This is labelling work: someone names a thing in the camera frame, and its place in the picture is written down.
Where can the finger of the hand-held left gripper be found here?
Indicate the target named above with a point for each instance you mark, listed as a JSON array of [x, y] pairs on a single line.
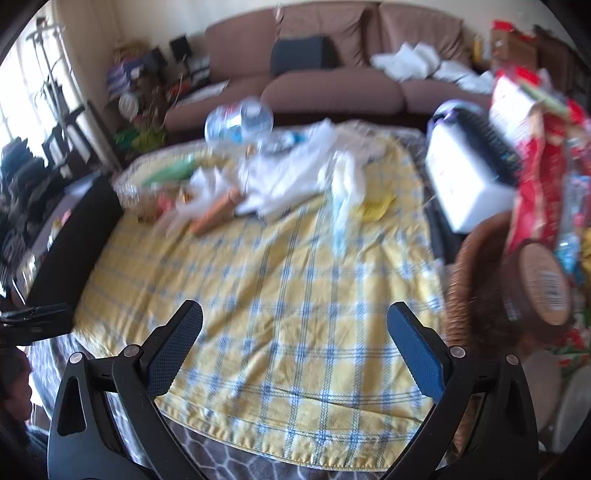
[[37, 313]]

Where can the brown wicker basket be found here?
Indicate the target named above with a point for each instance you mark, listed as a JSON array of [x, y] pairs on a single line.
[[475, 286]]

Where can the black speaker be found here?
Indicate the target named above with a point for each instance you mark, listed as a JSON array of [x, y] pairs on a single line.
[[180, 48], [158, 59]]

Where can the black box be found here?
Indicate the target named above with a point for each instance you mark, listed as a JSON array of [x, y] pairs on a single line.
[[74, 240]]

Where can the pile of dark clothes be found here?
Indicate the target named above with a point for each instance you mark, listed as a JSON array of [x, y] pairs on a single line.
[[23, 198]]

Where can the metal coat rack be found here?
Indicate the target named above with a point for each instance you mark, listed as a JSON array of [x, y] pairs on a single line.
[[46, 55]]

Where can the green plastic bag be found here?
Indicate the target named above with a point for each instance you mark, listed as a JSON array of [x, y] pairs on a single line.
[[138, 137]]

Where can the purple box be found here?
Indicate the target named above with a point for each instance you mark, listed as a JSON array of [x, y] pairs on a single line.
[[122, 76]]

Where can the green packet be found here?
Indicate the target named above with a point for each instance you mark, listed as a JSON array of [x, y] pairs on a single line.
[[168, 171]]

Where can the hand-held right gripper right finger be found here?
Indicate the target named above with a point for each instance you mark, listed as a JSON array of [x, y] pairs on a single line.
[[418, 353]]

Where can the dark grey cushion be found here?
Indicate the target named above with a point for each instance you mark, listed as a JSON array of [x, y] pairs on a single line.
[[302, 55]]

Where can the white plastic bag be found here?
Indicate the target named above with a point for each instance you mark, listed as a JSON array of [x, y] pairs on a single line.
[[286, 175]]

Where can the grey patterned blanket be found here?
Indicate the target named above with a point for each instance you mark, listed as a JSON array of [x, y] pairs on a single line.
[[231, 464]]

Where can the white paper sheet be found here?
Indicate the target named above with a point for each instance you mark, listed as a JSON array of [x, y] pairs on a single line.
[[203, 91]]

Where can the brown sofa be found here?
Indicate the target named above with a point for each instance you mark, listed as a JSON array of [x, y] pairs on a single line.
[[332, 87]]

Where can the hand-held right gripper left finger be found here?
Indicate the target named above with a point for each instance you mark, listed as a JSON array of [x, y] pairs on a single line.
[[178, 344]]

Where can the clear plastic container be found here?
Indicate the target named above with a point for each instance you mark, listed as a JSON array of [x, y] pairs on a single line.
[[240, 120]]

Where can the crumpled clear plastic bag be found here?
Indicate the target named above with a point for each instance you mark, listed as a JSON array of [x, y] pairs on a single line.
[[346, 207]]

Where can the yellow checked tablecloth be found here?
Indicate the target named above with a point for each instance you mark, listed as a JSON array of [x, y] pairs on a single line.
[[277, 300]]

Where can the brown round jar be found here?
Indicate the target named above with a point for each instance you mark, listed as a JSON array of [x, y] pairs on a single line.
[[540, 286]]

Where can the crumpled white cloth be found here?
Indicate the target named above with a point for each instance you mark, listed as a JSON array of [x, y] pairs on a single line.
[[415, 62]]

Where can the red snack packet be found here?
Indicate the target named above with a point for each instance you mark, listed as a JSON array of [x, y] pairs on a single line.
[[531, 207]]

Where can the white and black appliance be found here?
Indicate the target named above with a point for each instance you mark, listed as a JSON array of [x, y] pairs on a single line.
[[461, 184]]

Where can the orange tube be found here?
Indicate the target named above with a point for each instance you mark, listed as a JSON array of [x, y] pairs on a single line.
[[214, 212]]

